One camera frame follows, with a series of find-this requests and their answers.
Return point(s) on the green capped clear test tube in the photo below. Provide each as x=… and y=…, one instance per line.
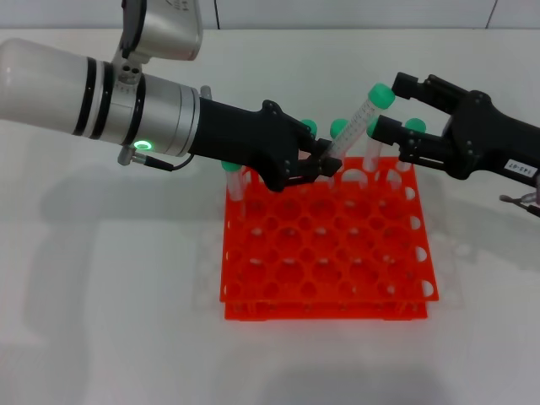
x=311, y=125
x=234, y=185
x=358, y=118
x=337, y=126
x=415, y=124
x=373, y=154

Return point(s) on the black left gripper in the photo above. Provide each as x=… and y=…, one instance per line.
x=244, y=139

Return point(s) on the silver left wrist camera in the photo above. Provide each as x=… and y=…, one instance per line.
x=164, y=29

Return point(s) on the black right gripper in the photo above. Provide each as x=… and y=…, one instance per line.
x=485, y=139

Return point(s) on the orange test tube rack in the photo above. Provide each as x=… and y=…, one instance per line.
x=329, y=253

